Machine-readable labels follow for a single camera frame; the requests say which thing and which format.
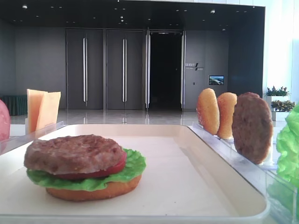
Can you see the brown meat patty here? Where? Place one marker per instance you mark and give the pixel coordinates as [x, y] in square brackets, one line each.
[252, 127]
[82, 154]

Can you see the lettuce leaf on tray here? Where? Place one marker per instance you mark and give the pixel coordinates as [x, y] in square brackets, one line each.
[135, 165]

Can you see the far tan bread slice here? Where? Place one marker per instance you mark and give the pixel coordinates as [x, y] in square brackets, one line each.
[208, 111]

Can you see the tan bread slice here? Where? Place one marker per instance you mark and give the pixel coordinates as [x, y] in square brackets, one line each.
[208, 111]
[226, 104]

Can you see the red tomato slice on tray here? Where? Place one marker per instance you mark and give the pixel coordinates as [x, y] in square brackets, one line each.
[102, 173]

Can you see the near tan bread slice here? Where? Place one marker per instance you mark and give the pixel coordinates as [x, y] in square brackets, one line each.
[226, 104]

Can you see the right orange cheese slice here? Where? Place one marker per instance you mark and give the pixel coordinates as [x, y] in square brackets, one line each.
[48, 110]

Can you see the orange cheese slice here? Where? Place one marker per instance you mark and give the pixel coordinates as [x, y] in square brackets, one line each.
[48, 110]
[34, 101]

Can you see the left orange cheese slice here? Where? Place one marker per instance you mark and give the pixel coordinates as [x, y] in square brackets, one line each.
[34, 101]

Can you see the light green lettuce leaf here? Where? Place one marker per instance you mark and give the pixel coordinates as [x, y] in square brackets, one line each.
[287, 144]

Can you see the upright red tomato slice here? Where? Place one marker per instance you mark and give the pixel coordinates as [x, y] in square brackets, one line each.
[5, 121]

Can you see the middle dark double door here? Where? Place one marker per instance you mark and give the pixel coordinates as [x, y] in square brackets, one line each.
[124, 69]

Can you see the dark double door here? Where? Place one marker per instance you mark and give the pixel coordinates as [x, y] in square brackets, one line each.
[84, 68]
[124, 69]

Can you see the beige serving tray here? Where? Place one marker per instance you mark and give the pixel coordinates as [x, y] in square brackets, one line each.
[185, 182]

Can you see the bottom bun slice on tray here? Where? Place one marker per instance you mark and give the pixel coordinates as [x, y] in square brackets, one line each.
[112, 190]

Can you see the left dark double door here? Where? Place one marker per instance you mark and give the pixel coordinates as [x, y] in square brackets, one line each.
[84, 68]

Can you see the rear potted plant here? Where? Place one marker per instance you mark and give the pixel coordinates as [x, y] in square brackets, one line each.
[274, 94]

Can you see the potted plant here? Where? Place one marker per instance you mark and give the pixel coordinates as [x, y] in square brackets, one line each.
[274, 94]
[281, 109]

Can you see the front potted plant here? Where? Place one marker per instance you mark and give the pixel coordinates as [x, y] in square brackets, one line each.
[281, 109]

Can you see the green draped table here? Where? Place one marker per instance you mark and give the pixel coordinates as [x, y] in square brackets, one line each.
[17, 104]

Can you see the small wall screen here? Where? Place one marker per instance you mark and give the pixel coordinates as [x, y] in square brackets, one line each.
[216, 80]

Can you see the clear bread holder rail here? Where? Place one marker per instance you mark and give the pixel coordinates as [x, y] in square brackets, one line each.
[212, 140]

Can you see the clear cheese holder rail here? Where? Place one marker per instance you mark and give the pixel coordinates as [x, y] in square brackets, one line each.
[44, 131]

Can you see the clear patty holder rail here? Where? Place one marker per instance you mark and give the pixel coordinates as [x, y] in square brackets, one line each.
[269, 164]

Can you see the clear lettuce holder rail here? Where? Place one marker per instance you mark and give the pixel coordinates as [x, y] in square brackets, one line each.
[284, 199]

